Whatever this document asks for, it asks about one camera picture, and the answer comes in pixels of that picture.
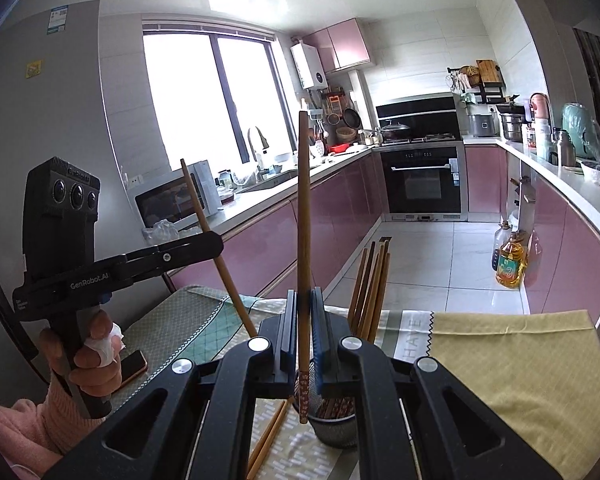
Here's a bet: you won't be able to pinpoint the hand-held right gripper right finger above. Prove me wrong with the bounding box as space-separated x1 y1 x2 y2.
309 287 563 480

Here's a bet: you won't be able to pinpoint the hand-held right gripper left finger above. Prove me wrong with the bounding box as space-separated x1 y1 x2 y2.
42 289 301 480

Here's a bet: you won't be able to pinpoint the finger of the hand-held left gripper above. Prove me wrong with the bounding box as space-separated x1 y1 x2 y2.
94 232 225 291

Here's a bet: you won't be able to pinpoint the single wooden chopstick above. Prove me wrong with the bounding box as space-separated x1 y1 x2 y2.
296 110 312 425
180 158 259 338

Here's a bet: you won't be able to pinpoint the bundle of wooden chopsticks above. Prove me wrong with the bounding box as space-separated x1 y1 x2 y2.
247 239 393 480

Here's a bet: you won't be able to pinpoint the black mesh holder cup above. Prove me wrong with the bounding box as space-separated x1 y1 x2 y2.
284 394 361 450

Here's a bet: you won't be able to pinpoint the person's left forearm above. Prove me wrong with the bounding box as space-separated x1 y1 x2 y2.
0 370 106 471

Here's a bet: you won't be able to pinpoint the person's left hand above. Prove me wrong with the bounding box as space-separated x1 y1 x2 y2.
37 309 126 401

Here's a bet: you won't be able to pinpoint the clear plastic bag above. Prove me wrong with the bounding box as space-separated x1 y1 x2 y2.
141 219 201 246

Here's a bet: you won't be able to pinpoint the white microwave oven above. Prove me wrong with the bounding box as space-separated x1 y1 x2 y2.
134 160 222 233

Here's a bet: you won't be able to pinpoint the pink base cabinets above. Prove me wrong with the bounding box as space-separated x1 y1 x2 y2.
165 152 383 296
465 144 600 328

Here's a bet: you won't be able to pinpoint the rose gold phone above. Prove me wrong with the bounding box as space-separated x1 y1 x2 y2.
117 350 149 388

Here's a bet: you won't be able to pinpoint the grey refrigerator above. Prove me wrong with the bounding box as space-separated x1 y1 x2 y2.
0 0 128 376

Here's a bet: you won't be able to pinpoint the steel sink faucet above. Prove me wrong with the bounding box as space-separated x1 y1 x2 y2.
247 126 271 181

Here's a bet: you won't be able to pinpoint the kitchen window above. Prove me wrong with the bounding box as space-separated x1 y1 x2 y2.
142 22 298 173

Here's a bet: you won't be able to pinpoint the black built-in oven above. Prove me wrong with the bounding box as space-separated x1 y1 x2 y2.
380 146 465 216

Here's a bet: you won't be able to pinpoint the patterned yellow green tablecloth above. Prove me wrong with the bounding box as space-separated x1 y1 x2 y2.
115 285 600 480

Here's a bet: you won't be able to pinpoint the clear plastic bottle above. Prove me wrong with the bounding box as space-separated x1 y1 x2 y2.
491 220 513 268

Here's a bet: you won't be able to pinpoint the yellow cooking oil bottle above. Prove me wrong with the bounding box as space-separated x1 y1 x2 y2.
495 232 527 288

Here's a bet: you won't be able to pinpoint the black wok with lid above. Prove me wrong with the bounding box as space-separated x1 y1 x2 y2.
377 120 413 142

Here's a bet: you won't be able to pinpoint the black range hood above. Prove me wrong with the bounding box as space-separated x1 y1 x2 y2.
375 94 458 131

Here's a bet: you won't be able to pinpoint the white water heater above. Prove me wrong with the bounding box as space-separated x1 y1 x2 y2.
290 42 328 90

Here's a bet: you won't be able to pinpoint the silver rice cooker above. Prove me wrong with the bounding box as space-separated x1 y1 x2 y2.
467 112 496 138

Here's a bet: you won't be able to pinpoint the pink upper cabinet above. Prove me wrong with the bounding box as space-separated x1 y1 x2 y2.
300 17 373 75

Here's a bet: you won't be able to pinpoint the stainless steel stock pot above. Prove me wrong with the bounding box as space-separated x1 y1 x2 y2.
500 112 527 142

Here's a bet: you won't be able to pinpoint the black dish rack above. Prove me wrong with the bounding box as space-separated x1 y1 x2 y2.
447 60 506 106

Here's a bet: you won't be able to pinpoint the white kitchen countertop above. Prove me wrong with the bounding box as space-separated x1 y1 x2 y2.
177 139 600 266

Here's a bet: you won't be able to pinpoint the wooden cutting board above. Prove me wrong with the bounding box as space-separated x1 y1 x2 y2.
476 60 500 85

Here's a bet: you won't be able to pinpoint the steel thermos flask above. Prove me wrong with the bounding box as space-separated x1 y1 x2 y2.
555 129 577 167

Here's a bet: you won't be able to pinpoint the mint green appliance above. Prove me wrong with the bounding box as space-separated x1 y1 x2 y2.
561 102 600 161

